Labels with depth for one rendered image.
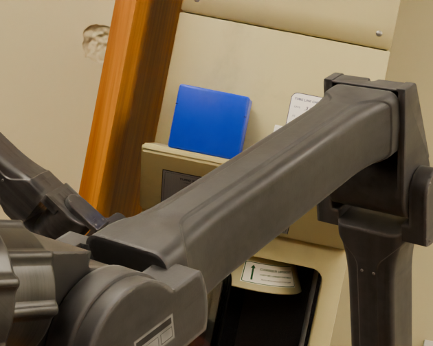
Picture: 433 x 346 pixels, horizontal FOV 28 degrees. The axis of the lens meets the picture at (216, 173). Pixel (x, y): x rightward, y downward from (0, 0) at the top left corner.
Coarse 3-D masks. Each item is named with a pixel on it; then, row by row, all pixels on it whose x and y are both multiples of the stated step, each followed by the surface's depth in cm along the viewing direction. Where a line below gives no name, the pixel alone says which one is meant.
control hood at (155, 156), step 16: (144, 144) 119; (160, 144) 125; (144, 160) 121; (160, 160) 120; (176, 160) 119; (192, 160) 119; (208, 160) 118; (224, 160) 119; (144, 176) 123; (160, 176) 123; (144, 192) 126; (160, 192) 125; (144, 208) 129; (304, 224) 124; (320, 224) 123; (304, 240) 127; (320, 240) 126; (336, 240) 125
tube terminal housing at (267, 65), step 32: (192, 32) 129; (224, 32) 129; (256, 32) 129; (288, 32) 129; (192, 64) 130; (224, 64) 129; (256, 64) 129; (288, 64) 129; (320, 64) 128; (352, 64) 128; (384, 64) 128; (256, 96) 129; (288, 96) 129; (320, 96) 128; (160, 128) 130; (256, 128) 129; (256, 256) 130; (288, 256) 130; (320, 256) 129; (320, 288) 132; (320, 320) 130
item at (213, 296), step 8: (224, 280) 102; (216, 288) 103; (224, 288) 102; (208, 296) 105; (216, 296) 103; (224, 296) 102; (208, 304) 105; (216, 304) 103; (208, 312) 104; (216, 312) 102; (208, 320) 104; (216, 320) 102; (208, 328) 104; (216, 328) 103; (200, 336) 105; (208, 336) 103; (216, 336) 103; (192, 344) 107; (200, 344) 105; (208, 344) 103
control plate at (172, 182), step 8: (168, 176) 122; (176, 176) 122; (184, 176) 121; (192, 176) 121; (200, 176) 121; (168, 184) 123; (176, 184) 123; (184, 184) 123; (168, 192) 125; (176, 192) 124
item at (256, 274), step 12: (252, 264) 133; (264, 264) 133; (276, 264) 134; (288, 264) 136; (240, 276) 132; (252, 276) 132; (264, 276) 133; (276, 276) 133; (288, 276) 135; (252, 288) 132; (264, 288) 132; (276, 288) 133; (288, 288) 134; (300, 288) 139
